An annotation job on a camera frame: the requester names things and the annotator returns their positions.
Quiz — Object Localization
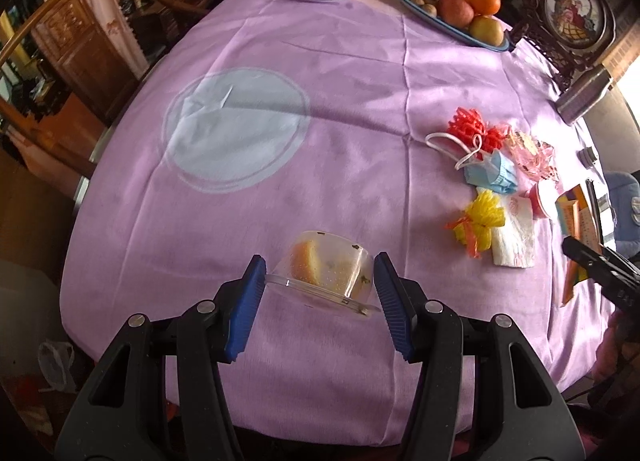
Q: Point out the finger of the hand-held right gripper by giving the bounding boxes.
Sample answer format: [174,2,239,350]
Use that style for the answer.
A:
[563,236,613,282]

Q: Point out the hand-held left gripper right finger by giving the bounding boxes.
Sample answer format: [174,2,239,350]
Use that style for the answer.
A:
[375,252,586,461]

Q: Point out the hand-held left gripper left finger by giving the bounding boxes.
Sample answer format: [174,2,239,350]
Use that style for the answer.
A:
[57,255,267,461]

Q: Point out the white paper napkin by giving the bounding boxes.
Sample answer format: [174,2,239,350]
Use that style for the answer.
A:
[491,193,537,270]

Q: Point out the clear plastic cup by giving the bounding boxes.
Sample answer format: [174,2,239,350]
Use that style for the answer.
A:
[265,230,382,318]

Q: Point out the blue face mask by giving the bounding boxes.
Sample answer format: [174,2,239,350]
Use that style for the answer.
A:
[425,131,519,195]

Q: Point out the person's right hand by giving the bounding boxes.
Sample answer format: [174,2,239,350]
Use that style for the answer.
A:
[602,313,640,382]

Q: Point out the orange yellow carton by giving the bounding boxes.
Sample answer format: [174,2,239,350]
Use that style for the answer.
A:
[554,184,601,308]

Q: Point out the black smartphone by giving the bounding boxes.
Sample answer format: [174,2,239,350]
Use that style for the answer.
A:
[585,180,617,248]

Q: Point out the blue fabric chair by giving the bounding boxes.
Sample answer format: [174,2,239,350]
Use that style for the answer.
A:
[602,171,640,262]

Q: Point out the pink plastic cup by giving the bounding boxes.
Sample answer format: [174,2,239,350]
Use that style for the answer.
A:
[529,181,559,220]

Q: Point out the yellow foam fruit net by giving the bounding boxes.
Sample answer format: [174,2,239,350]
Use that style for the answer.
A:
[446,188,506,260]

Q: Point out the pink cellophane wrapper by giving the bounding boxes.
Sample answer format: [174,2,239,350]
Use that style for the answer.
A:
[504,132,562,182]

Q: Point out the metal bottle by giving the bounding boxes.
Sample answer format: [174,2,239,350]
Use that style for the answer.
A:
[556,65,616,126]

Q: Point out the red foam fruit net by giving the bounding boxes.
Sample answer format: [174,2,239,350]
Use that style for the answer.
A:
[447,108,512,152]

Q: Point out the white plastic bag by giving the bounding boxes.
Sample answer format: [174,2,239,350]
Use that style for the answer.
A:
[37,341,77,393]

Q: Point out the yellow pear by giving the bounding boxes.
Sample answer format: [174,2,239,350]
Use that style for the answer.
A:
[469,15,505,46]

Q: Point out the round framed embroidery screen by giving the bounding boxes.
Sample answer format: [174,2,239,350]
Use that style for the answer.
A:
[510,0,618,92]

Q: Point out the blue fruit plate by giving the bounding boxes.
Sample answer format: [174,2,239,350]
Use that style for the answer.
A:
[387,0,511,52]

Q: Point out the red apple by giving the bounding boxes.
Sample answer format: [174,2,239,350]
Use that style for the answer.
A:
[437,0,475,26]

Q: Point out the dark wooden side cabinet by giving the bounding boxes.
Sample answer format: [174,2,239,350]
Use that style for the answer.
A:
[115,0,251,56]

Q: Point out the wooden armchair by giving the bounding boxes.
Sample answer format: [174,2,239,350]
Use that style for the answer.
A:
[0,0,211,182]

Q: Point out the pink curtain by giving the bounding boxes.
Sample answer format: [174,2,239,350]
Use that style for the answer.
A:
[37,0,151,82]

